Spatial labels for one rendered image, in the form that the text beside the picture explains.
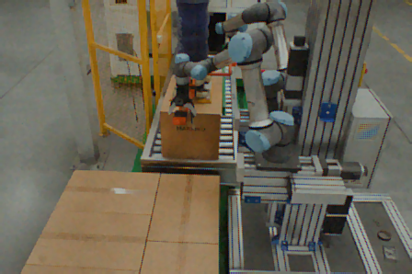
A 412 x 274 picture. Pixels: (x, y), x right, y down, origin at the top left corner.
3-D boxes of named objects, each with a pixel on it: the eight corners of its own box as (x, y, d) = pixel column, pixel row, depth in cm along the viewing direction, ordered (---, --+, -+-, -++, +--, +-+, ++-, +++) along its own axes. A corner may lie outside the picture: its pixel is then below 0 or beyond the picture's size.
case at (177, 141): (173, 119, 316) (172, 74, 295) (221, 120, 314) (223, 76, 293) (162, 161, 266) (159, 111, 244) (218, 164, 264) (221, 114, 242)
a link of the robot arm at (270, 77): (254, 91, 228) (256, 71, 221) (272, 87, 234) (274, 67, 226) (266, 99, 219) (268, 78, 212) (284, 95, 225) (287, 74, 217)
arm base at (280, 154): (289, 146, 196) (291, 130, 191) (293, 164, 183) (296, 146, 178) (260, 145, 196) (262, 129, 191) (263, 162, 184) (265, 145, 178)
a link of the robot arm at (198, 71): (212, 62, 190) (198, 57, 196) (197, 68, 183) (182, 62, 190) (212, 77, 194) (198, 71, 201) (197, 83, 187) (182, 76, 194)
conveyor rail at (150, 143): (176, 61, 465) (175, 47, 455) (179, 62, 465) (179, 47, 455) (143, 179, 270) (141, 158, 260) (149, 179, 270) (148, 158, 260)
